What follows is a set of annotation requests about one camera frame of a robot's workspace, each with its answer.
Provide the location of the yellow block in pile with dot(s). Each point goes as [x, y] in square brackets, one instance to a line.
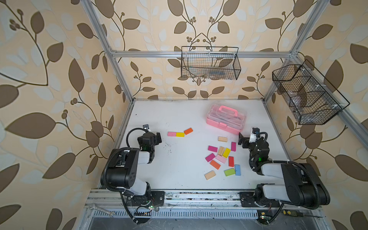
[226, 153]

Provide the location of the black wire basket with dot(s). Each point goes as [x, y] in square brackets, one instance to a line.
[311, 97]
[210, 62]

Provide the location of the flat magenta block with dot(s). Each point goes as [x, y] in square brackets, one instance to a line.
[212, 149]

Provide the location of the orange block in pile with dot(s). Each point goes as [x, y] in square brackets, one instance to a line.
[215, 164]

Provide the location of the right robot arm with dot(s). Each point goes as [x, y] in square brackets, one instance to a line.
[301, 185]

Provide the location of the natural wood block in pile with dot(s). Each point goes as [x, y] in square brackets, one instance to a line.
[221, 150]

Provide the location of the red block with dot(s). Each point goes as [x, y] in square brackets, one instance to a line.
[231, 161]

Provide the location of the light pink block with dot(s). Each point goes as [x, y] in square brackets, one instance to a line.
[221, 159]

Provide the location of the blue block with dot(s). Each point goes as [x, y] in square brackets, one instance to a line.
[237, 170]

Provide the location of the orange block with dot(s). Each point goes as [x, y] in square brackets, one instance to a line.
[215, 164]
[188, 131]

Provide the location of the silver wrench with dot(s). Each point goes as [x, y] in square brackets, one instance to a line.
[93, 206]

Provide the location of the pink plastic storage box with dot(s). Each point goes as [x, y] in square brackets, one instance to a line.
[226, 119]

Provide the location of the back black wire basket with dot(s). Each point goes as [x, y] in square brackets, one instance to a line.
[210, 62]

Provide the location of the natural wood block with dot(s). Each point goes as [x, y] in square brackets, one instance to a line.
[210, 175]
[221, 150]
[222, 139]

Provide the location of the yellow black screwdriver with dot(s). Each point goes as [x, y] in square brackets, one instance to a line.
[294, 213]

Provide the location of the yellow block in row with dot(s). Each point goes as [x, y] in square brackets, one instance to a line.
[180, 134]

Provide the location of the magenta block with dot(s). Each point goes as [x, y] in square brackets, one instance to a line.
[233, 146]
[210, 157]
[212, 149]

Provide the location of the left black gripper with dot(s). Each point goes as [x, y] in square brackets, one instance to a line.
[155, 139]

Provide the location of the pink block in row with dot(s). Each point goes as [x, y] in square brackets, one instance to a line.
[171, 134]

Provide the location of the right black wire basket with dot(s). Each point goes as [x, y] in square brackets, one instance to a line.
[311, 97]

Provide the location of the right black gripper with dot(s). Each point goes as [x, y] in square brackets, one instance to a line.
[246, 143]

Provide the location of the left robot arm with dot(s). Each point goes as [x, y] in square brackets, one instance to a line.
[120, 175]

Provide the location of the green block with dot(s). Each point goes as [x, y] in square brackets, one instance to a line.
[230, 172]

